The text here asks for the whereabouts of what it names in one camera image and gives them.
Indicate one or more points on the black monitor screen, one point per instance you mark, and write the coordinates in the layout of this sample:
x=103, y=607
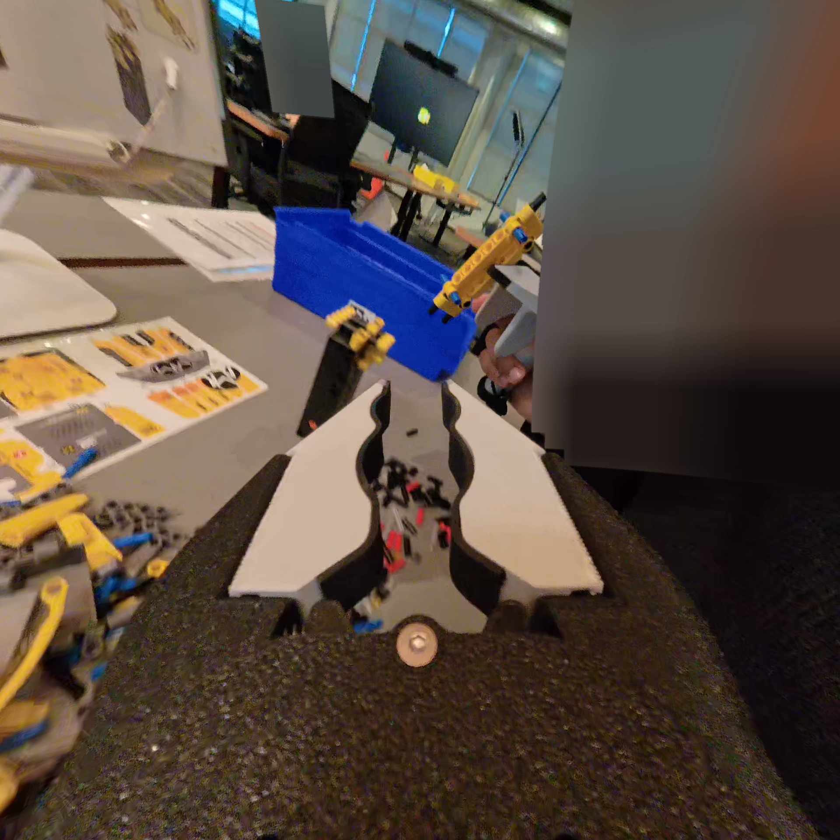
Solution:
x=420, y=98

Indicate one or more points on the printed paper sheet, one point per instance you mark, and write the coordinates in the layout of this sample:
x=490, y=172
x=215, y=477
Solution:
x=210, y=239

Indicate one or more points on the blue storage bin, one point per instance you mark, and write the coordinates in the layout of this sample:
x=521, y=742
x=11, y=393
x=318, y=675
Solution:
x=367, y=275

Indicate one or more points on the person's right hand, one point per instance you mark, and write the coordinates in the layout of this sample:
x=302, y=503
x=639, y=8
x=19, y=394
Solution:
x=508, y=377

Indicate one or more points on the yellow parts tray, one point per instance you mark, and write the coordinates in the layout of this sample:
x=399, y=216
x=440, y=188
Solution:
x=433, y=178

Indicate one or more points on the yellow black sticker sheet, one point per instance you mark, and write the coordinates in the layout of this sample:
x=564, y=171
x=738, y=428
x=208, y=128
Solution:
x=131, y=374

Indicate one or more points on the yellow panel brick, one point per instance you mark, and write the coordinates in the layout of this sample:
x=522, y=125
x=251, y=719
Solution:
x=485, y=259

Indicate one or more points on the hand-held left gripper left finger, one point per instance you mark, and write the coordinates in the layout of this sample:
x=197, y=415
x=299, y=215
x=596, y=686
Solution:
x=302, y=525

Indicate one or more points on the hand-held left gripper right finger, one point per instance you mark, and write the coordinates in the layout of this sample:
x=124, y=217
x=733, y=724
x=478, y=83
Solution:
x=525, y=518

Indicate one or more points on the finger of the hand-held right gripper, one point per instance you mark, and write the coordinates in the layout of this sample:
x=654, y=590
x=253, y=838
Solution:
x=522, y=285

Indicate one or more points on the black light stand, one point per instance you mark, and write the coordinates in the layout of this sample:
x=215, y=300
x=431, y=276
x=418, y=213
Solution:
x=518, y=128

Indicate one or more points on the open instruction booklet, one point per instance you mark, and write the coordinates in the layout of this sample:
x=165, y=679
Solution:
x=65, y=65

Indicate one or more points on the black tilted panel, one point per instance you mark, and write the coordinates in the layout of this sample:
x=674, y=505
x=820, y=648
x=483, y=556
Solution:
x=328, y=151

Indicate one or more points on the background wooden desk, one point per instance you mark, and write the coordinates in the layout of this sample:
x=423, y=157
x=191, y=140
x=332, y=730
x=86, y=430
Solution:
x=420, y=187

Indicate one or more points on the black connector pin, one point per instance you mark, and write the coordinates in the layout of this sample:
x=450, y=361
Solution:
x=538, y=201
x=438, y=315

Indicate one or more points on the pile of mixed toy bricks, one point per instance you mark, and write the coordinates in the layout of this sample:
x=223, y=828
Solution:
x=39, y=518

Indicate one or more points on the black brick tower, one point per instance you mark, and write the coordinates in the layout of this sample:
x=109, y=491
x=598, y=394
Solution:
x=338, y=387

